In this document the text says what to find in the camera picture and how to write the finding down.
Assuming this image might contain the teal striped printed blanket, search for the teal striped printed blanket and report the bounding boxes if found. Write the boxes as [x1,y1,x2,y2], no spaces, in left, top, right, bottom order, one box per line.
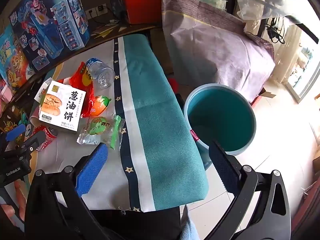
[32,34,209,213]

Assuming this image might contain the blue plastic bucket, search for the blue plastic bucket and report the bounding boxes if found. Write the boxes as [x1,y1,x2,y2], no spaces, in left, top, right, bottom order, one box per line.
[183,84,257,170]

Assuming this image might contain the orange carrot-shaped candy packet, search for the orange carrot-shaped candy packet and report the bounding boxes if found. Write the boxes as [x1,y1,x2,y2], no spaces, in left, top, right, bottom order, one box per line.
[90,95,112,117]

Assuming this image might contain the cartoon puppy toy box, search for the cartoon puppy toy box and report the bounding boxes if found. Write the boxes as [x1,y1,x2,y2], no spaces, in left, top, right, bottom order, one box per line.
[0,25,37,80]

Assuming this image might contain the white wall socket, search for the white wall socket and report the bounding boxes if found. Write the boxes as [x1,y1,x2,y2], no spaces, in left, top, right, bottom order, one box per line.
[85,4,108,18]

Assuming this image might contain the red cardboard box yellow print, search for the red cardboard box yellow print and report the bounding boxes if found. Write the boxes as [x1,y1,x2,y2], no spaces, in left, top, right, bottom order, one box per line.
[117,0,163,25]

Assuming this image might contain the blue printed toy box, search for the blue printed toy box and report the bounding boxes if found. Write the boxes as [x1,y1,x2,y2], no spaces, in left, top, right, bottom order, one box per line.
[9,0,92,70]

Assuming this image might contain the white printed cardboard sheet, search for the white printed cardboard sheet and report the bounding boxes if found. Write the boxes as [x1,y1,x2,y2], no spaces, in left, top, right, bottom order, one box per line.
[34,78,87,133]

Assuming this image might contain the red open cardboard box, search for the red open cardboard box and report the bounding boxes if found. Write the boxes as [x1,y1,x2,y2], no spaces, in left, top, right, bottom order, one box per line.
[250,87,277,105]

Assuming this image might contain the red plastic item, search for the red plastic item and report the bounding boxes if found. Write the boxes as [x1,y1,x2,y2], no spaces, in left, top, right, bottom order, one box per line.
[169,77,180,93]

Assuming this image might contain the person's blue jeans leg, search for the person's blue jeans leg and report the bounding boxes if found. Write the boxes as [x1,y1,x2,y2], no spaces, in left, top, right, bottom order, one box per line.
[180,205,198,240]

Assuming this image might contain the red snack wrapper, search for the red snack wrapper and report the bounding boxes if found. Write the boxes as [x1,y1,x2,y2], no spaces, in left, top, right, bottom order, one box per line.
[59,61,97,118]

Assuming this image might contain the green snack packet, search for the green snack packet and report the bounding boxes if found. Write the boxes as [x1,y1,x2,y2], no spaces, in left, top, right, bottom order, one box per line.
[76,115,125,150]

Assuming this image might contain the black cable bundle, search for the black cable bundle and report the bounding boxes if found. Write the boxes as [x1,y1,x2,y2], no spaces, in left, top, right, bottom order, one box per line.
[265,17,285,44]

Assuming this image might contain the pink paper cup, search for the pink paper cup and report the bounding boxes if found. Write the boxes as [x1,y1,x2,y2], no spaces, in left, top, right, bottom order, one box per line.
[29,105,44,128]

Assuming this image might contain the white lace curtain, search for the white lace curtain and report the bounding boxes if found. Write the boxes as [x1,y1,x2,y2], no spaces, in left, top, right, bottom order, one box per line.
[272,25,303,85]

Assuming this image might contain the clear plastic bottle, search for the clear plastic bottle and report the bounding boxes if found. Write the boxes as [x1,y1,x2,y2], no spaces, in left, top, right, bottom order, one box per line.
[86,57,116,88]

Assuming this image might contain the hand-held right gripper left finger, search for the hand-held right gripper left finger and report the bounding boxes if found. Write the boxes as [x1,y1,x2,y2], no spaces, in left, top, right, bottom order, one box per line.
[24,142,125,240]

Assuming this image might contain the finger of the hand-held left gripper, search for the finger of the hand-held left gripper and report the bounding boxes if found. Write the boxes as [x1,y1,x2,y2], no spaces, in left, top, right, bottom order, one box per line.
[14,131,47,157]
[4,124,27,152]

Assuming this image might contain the person's left hand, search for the person's left hand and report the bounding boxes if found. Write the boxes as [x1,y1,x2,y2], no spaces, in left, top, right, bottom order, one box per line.
[0,180,28,230]

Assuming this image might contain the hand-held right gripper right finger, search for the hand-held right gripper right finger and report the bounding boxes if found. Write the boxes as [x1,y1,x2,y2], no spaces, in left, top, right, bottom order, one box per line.
[197,140,292,240]

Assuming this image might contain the red soda can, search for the red soda can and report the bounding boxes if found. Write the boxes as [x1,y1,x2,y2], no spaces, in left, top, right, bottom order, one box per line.
[30,125,58,152]

